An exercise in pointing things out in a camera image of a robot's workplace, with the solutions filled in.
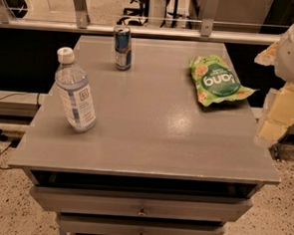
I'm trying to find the grey drawer cabinet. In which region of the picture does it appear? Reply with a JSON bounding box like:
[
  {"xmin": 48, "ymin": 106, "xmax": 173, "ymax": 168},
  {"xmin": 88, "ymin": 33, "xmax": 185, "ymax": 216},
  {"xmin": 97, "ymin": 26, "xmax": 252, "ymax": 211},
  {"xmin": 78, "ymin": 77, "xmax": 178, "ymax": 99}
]
[{"xmin": 10, "ymin": 36, "xmax": 279, "ymax": 235}]

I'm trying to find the top grey drawer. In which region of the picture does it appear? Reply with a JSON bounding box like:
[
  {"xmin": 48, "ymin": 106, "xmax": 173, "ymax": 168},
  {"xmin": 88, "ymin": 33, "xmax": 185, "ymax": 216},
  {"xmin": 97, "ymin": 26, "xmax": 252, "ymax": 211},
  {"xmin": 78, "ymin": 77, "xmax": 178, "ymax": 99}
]
[{"xmin": 30, "ymin": 186, "xmax": 252, "ymax": 222}]

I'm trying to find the grey drawer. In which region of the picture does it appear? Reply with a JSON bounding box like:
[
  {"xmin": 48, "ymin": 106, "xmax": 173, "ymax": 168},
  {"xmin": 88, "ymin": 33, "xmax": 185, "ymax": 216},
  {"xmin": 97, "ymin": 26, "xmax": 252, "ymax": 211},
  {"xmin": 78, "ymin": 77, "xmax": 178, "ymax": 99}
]
[
  {"xmin": 57, "ymin": 215, "xmax": 225, "ymax": 235},
  {"xmin": 30, "ymin": 186, "xmax": 252, "ymax": 222}
]

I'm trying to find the green snack bag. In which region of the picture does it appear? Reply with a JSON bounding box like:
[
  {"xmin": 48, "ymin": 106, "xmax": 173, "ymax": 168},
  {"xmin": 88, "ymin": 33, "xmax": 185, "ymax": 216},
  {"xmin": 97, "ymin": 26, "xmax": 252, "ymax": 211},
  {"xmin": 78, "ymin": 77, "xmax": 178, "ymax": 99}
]
[{"xmin": 189, "ymin": 55, "xmax": 255, "ymax": 108}]

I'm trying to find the clear plastic water bottle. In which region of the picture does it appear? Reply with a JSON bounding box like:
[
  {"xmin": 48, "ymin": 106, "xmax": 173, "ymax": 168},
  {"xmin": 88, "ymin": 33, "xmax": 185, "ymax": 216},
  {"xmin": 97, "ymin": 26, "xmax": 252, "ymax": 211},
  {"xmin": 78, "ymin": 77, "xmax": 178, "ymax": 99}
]
[{"xmin": 55, "ymin": 47, "xmax": 96, "ymax": 132}]

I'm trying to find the blue energy drink can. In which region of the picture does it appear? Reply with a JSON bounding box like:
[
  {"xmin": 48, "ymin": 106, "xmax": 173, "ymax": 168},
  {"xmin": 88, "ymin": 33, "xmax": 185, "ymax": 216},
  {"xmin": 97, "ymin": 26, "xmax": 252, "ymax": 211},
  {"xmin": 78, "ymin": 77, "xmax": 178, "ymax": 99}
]
[{"xmin": 114, "ymin": 25, "xmax": 132, "ymax": 71}]

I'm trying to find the lower grey drawer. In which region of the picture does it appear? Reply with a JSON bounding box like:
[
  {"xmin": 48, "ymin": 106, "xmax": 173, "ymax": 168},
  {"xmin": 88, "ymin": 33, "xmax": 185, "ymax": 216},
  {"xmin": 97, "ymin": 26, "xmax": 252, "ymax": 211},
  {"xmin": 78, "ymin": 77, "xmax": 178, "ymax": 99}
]
[{"xmin": 57, "ymin": 215, "xmax": 225, "ymax": 235}]

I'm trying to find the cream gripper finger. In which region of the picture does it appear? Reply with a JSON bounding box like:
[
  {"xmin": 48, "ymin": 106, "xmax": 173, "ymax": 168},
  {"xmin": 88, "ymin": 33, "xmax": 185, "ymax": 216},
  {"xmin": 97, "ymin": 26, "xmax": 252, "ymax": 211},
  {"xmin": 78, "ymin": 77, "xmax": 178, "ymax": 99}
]
[
  {"xmin": 254, "ymin": 42, "xmax": 278, "ymax": 66},
  {"xmin": 254, "ymin": 82, "xmax": 294, "ymax": 147}
]

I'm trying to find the metal railing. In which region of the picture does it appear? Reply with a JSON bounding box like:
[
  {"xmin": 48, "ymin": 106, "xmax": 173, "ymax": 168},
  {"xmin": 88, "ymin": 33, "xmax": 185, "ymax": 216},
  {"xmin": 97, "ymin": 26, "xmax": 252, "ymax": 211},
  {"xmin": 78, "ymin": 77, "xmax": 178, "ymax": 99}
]
[{"xmin": 0, "ymin": 0, "xmax": 281, "ymax": 45}]

